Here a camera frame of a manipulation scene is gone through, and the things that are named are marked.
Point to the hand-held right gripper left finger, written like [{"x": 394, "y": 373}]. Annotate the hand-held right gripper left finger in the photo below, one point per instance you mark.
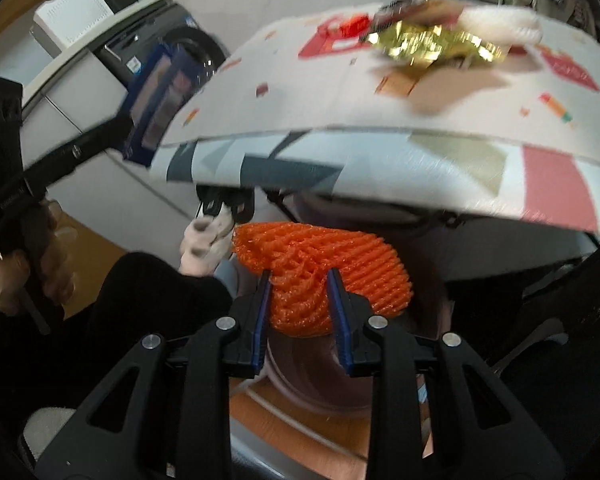
[{"x": 261, "y": 310}]

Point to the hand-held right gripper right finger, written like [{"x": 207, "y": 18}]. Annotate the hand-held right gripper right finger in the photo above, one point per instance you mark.
[{"x": 336, "y": 310}]

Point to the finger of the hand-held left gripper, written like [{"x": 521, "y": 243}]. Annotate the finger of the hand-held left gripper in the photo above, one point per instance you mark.
[{"x": 136, "y": 120}]

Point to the orange foam net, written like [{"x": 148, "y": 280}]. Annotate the orange foam net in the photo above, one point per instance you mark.
[{"x": 360, "y": 270}]

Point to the person's left hand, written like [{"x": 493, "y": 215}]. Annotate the person's left hand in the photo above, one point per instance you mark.
[{"x": 60, "y": 260}]

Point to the white cabinet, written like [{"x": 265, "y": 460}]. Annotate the white cabinet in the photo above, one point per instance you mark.
[{"x": 80, "y": 185}]

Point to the person's foot in white sock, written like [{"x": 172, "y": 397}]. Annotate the person's foot in white sock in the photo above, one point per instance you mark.
[{"x": 202, "y": 242}]

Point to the dark washing machine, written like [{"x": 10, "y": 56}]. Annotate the dark washing machine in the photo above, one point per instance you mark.
[{"x": 180, "y": 25}]

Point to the white storage box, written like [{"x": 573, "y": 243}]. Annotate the white storage box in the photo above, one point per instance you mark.
[{"x": 72, "y": 12}]

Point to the person's leg in black pants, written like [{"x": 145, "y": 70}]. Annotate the person's leg in black pants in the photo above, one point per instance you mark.
[{"x": 130, "y": 310}]

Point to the printed table mat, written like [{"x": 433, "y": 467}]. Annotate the printed table mat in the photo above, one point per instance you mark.
[{"x": 305, "y": 95}]

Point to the grey fuzzy slipper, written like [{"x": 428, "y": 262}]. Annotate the grey fuzzy slipper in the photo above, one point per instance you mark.
[{"x": 45, "y": 430}]

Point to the brown cardboard piece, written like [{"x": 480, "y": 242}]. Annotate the brown cardboard piece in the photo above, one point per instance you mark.
[{"x": 455, "y": 87}]

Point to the gold foil wrapper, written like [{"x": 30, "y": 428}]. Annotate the gold foil wrapper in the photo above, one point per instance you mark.
[{"x": 420, "y": 45}]

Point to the dark snack wrapper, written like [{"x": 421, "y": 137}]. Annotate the dark snack wrapper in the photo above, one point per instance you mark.
[{"x": 397, "y": 10}]

